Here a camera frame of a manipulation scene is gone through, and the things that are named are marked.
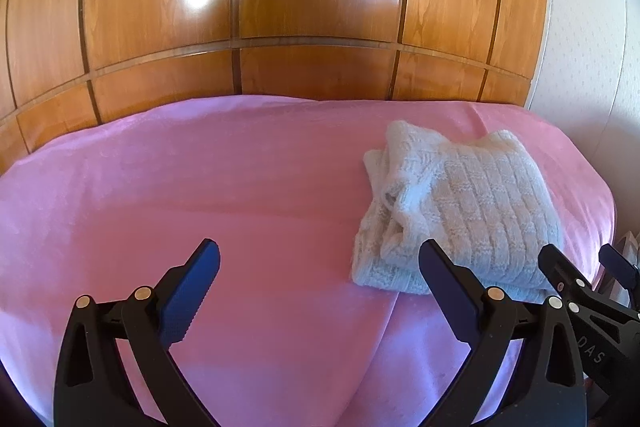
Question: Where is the cream knitted sweater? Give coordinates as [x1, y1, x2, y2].
[350, 120, 564, 303]

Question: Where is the striped fabric beside bed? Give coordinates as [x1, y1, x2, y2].
[598, 232, 640, 311]

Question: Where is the pink bedspread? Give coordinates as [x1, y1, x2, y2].
[1, 96, 615, 426]

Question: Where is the wooden panelled headboard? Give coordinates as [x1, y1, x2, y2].
[1, 0, 548, 168]

